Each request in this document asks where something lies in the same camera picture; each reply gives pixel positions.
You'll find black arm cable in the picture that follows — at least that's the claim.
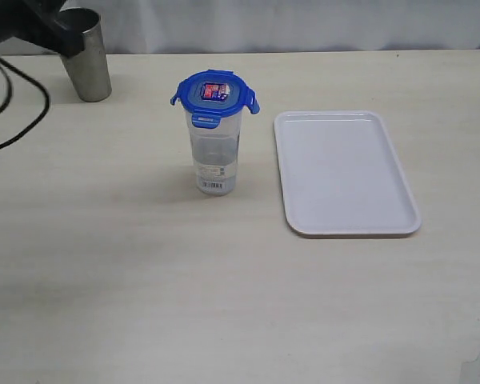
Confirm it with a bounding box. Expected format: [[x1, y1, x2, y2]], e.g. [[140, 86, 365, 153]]
[[0, 47, 51, 157]]

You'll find white rectangular plastic tray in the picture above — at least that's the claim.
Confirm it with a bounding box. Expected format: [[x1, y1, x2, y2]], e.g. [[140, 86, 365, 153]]
[[274, 110, 422, 238]]

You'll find clear plastic tall container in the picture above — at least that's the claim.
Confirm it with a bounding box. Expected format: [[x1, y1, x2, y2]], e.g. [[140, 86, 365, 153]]
[[186, 111, 242, 196]]

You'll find stainless steel cup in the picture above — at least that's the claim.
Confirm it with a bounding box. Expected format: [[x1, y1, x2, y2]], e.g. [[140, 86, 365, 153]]
[[59, 8, 112, 102]]

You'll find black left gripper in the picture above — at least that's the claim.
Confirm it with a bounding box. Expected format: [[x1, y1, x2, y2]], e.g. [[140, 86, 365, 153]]
[[0, 0, 85, 58]]

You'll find blue plastic snap lid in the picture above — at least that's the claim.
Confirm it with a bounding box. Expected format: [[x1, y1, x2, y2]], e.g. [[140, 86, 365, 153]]
[[170, 70, 260, 130]]

